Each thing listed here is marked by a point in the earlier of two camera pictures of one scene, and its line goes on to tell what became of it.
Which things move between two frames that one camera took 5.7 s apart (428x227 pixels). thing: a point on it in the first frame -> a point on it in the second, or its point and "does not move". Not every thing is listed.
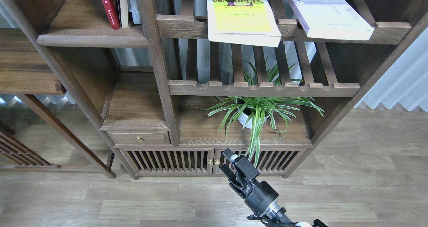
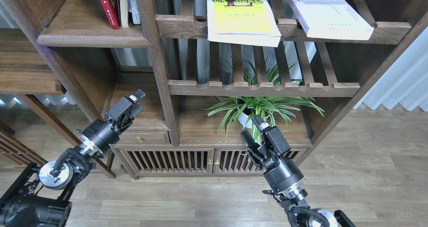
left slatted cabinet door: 170,161 does not move
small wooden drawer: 139,137 does not move
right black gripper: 262,196 -> 281,172
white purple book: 330,16 does not move
